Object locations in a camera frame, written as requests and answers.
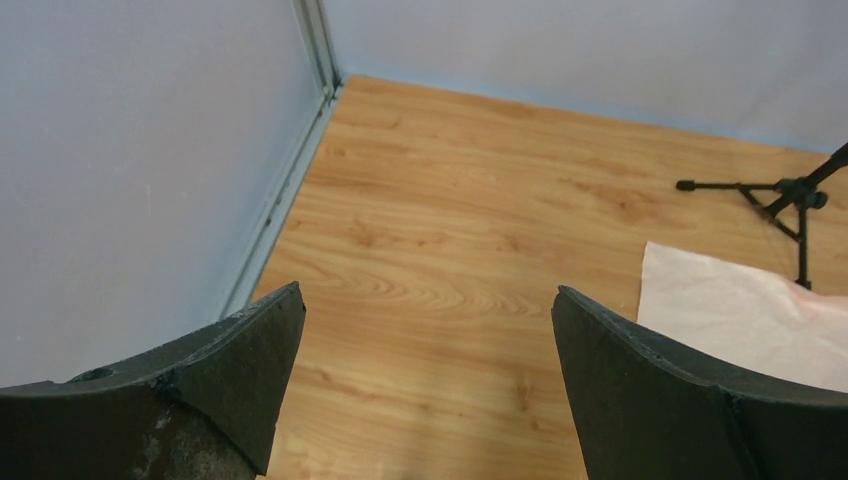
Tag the pink wrapping paper sheet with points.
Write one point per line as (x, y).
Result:
(746, 316)

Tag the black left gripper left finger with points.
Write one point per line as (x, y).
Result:
(203, 406)

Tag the black tripod microphone stand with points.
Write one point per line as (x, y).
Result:
(768, 200)

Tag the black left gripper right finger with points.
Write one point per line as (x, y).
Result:
(646, 406)

